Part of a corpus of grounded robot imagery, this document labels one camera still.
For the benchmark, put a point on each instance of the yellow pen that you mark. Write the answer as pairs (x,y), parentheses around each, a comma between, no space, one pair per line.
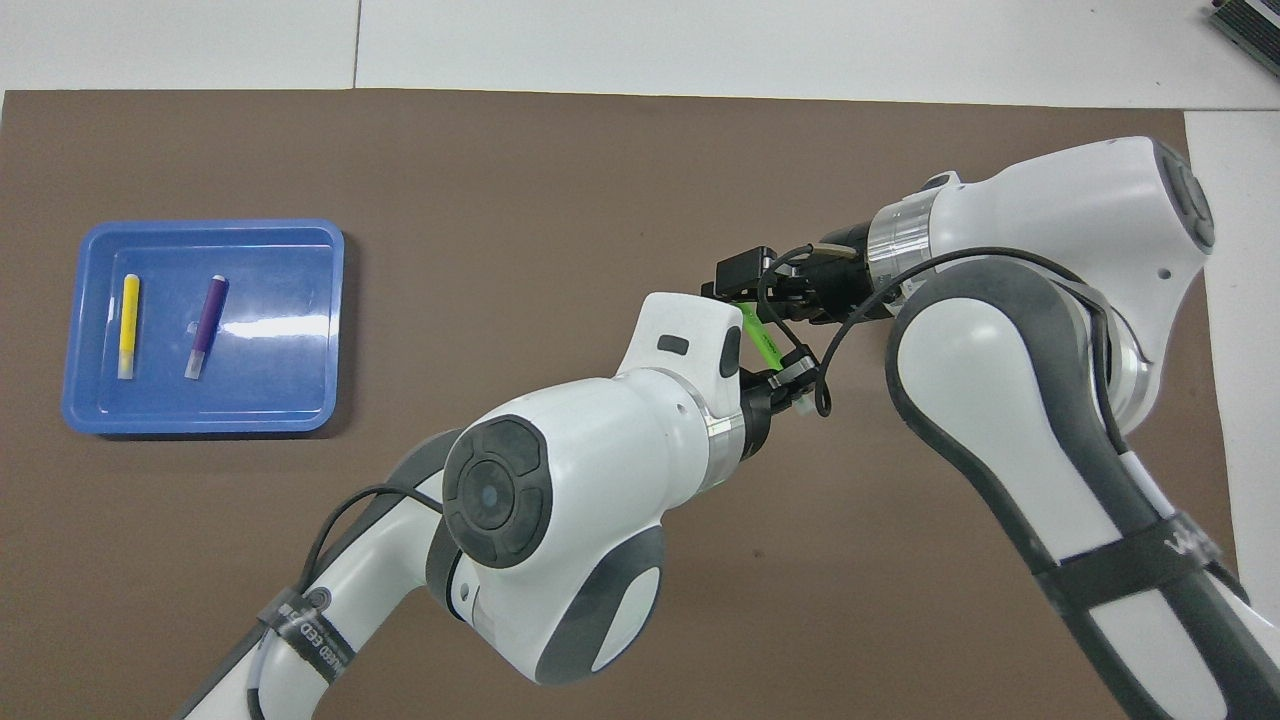
(129,320)

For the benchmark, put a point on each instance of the grey finned device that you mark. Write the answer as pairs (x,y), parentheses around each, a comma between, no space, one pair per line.
(1255,25)

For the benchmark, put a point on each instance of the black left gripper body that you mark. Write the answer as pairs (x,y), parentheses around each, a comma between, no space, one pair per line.
(755,415)

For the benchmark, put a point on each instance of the purple pen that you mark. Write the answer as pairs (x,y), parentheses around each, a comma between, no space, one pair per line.
(208,320)

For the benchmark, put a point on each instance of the brown table mat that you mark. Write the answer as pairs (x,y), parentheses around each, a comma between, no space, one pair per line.
(600,200)

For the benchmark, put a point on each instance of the blue plastic tray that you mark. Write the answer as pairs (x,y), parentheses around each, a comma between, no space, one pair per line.
(290,390)

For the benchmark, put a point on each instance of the green pen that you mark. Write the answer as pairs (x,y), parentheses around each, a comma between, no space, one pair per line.
(762,338)

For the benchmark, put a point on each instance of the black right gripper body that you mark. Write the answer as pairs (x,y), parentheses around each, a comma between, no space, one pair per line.
(835,280)

